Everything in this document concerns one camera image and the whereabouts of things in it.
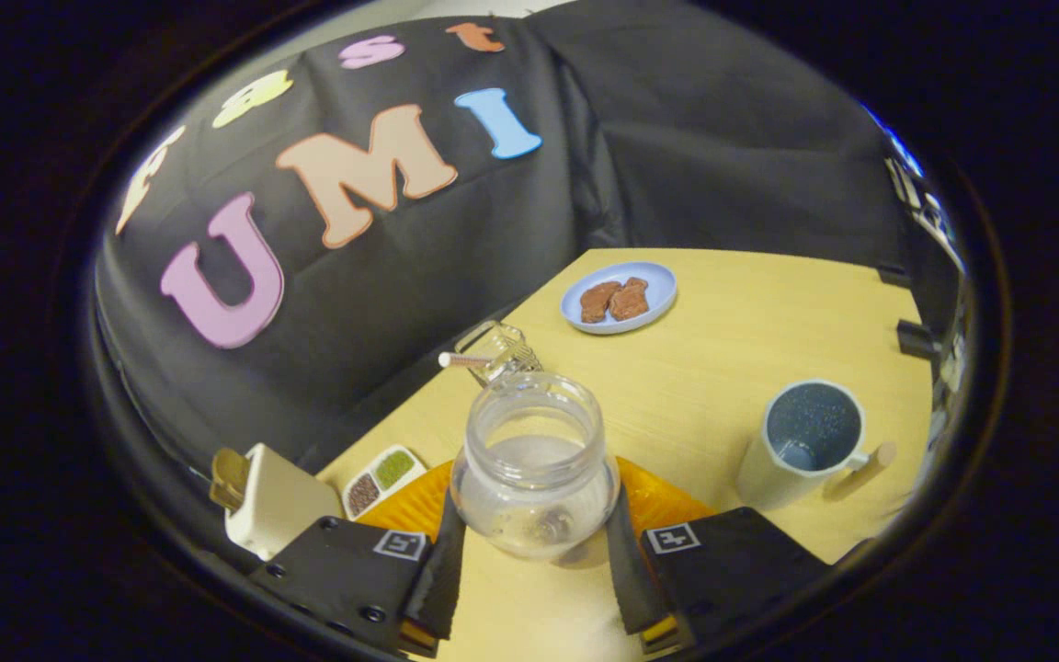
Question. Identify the brown cookie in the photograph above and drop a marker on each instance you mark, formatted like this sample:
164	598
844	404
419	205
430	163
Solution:
596	302
631	302

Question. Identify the small ribbed glass container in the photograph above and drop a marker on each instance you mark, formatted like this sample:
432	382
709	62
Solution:
511	354

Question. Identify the clear glass bottle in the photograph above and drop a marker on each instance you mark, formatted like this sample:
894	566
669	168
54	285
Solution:
534	478

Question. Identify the white divided bean dish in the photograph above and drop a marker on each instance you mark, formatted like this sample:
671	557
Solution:
392	471

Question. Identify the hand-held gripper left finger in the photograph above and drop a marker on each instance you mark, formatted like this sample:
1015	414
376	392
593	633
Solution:
438	584

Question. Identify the toast slice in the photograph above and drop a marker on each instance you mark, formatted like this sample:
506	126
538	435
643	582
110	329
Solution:
228	478

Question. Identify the light blue plate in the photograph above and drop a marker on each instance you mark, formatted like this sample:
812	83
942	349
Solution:
654	280

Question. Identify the wooden table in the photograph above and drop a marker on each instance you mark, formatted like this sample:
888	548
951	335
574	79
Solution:
704	386

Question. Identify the white toaster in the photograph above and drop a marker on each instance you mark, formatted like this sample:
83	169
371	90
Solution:
277	501

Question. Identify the black backdrop cloth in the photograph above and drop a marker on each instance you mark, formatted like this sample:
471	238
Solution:
677	138

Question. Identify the black table clamp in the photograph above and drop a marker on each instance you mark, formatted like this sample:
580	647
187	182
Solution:
894	276
917	338

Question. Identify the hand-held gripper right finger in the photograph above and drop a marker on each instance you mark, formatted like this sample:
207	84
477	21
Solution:
629	584

